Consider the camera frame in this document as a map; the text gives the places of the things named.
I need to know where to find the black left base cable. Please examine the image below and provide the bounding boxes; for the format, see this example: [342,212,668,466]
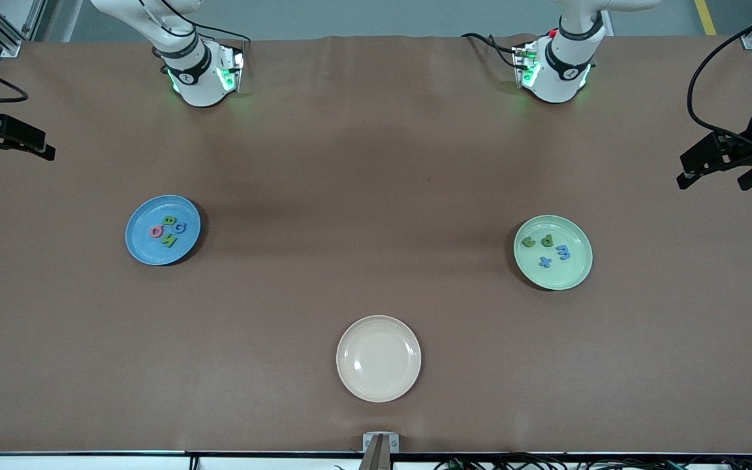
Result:
[460,31,522,71]

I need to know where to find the blue plate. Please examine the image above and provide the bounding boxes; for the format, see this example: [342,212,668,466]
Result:
[125,195,202,266]

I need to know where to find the brown table cover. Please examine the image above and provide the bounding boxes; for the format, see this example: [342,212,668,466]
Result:
[0,34,752,456]

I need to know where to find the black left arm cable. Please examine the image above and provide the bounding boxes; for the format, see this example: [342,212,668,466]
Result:
[687,5,752,141]

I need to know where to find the aluminium post with bracket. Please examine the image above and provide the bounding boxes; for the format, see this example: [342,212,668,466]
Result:
[362,432,400,470]

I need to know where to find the green plate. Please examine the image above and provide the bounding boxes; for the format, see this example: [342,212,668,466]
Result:
[514,215,593,291]

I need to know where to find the white table edge strip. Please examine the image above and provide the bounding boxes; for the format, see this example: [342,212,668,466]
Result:
[0,452,752,470]

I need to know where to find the beige plate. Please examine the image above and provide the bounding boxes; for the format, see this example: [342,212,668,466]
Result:
[336,315,422,403]

